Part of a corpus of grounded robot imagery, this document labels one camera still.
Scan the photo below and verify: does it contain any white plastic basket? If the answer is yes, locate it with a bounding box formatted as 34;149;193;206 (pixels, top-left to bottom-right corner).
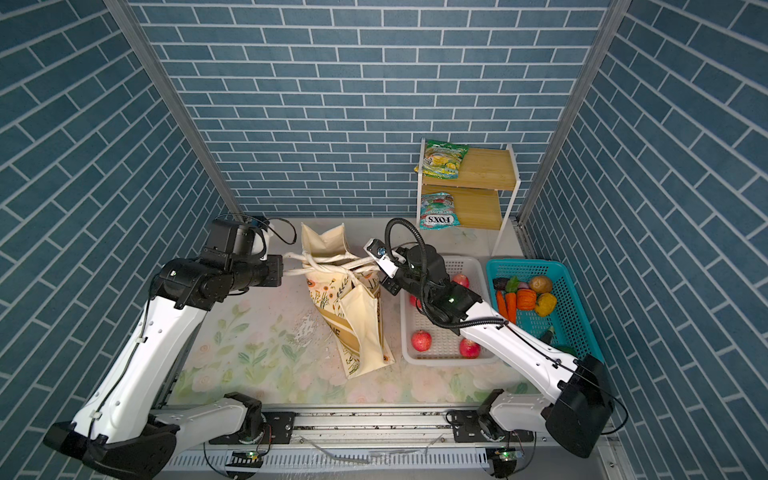
399;255;497;367

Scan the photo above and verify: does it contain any red apple front right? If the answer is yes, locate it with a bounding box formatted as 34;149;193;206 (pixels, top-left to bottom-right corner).
459;338;482;359

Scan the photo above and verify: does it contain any teal plastic basket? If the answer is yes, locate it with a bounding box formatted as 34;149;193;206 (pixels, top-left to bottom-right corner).
486;258;605;362

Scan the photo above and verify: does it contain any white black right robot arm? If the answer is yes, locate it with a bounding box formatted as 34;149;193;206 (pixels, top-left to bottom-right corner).
365;239;617;458

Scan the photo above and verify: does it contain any yellow bell pepper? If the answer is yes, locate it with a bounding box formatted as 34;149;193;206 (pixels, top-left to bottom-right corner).
534;292;557;317

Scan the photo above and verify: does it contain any brown potato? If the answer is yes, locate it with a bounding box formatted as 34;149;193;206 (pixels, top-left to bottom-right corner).
528;275;553;295

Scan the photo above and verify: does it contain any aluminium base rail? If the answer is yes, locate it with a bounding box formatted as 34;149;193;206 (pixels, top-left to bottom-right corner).
155;406;633;479

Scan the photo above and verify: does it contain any cream canvas grocery bag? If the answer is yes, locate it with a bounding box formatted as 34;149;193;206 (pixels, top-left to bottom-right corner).
284;224;395;379

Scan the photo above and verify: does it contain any red apple back right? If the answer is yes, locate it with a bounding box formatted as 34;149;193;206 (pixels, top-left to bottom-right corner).
452;274;470;289

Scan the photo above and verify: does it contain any red apple front left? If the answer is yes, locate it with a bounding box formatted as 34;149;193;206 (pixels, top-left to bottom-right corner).
411;330;432;352

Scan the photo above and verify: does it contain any orange pumpkin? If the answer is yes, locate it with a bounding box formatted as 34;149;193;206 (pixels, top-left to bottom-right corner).
516;288;537;311

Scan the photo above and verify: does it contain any orange carrot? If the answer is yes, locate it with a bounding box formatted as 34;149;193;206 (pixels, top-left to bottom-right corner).
495;290;509;320

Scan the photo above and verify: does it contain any green yellow candy bag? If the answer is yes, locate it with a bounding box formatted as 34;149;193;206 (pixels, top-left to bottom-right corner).
422;140;470;180

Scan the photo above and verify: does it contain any green avocado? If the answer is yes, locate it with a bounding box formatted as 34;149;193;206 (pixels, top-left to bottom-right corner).
555;345;579;358

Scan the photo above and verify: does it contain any white wooden two-tier shelf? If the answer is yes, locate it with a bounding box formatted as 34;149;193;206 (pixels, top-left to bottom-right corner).
416;139;521;256

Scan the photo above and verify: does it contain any green Fox's candy bag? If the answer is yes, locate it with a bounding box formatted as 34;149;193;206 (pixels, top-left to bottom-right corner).
419;192;460;230

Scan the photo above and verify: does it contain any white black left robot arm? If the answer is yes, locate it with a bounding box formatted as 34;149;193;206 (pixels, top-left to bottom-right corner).
43;217;283;479

